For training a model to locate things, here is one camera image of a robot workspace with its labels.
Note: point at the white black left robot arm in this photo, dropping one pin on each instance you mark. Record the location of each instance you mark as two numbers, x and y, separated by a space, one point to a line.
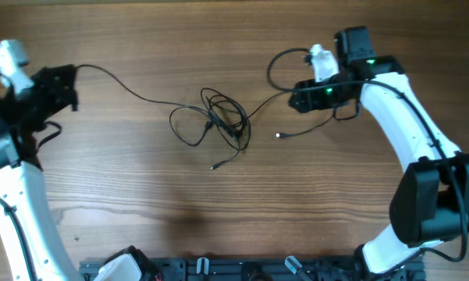
29 236

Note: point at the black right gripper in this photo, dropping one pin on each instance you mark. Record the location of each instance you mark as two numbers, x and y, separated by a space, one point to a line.
301 97

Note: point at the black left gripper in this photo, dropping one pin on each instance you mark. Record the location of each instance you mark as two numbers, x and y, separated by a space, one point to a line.
62 87

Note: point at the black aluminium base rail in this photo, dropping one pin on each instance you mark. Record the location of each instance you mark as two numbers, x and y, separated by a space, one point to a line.
338 267

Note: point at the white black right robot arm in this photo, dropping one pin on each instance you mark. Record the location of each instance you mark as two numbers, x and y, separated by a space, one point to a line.
431 203

